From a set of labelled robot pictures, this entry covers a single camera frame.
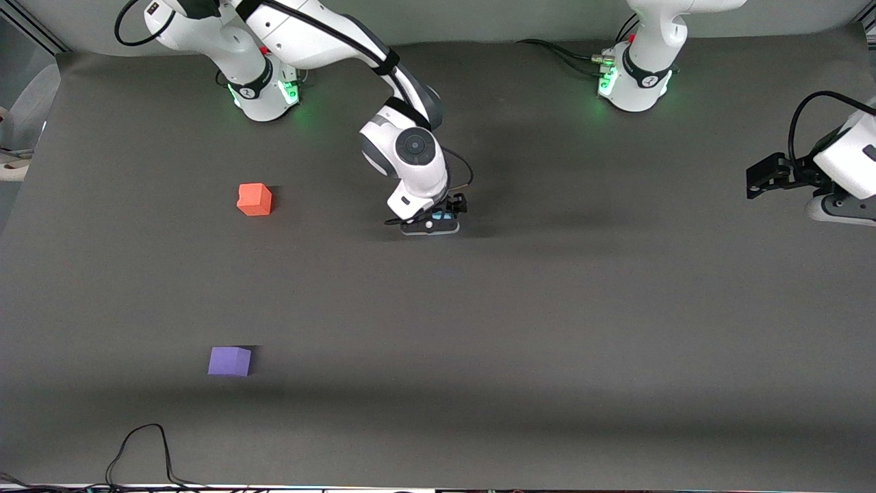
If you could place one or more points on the grey plastic chair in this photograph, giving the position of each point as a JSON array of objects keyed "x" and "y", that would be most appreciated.
[{"x": 31, "y": 103}]

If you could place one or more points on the dark grey table mat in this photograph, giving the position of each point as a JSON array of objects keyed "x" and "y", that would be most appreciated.
[{"x": 547, "y": 329}]

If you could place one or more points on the purple block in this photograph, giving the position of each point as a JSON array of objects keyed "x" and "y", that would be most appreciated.
[{"x": 229, "y": 361}]

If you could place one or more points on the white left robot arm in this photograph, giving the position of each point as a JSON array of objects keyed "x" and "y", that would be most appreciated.
[{"x": 640, "y": 89}]

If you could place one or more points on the orange block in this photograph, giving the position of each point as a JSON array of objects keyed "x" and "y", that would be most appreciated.
[{"x": 254, "y": 200}]

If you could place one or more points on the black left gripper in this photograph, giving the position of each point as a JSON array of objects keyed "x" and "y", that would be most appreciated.
[{"x": 799, "y": 171}]

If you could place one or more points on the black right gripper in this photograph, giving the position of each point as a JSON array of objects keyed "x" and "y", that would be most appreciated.
[{"x": 454, "y": 205}]

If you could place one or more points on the light blue block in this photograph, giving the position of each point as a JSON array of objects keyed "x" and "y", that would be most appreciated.
[{"x": 448, "y": 222}]

